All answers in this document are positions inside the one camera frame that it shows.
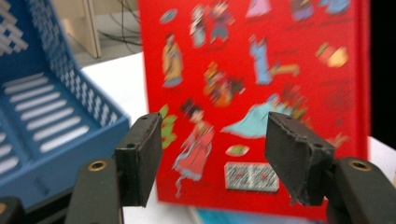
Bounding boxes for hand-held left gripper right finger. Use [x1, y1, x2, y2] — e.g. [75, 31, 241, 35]
[264, 111, 336, 207]

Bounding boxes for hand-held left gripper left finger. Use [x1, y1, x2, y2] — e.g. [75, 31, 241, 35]
[114, 112, 163, 208]

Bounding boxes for blue plastic file rack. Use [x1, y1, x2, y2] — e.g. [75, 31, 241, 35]
[0, 0, 131, 210]

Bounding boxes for red hardcover book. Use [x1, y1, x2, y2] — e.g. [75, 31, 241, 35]
[138, 0, 372, 222]

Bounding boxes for black curtain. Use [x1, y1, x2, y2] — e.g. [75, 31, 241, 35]
[369, 0, 396, 150]

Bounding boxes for beige wooden desk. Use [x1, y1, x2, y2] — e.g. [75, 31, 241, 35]
[50, 0, 139, 60]

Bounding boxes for black socket cables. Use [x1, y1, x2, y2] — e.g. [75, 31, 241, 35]
[99, 0, 143, 47]

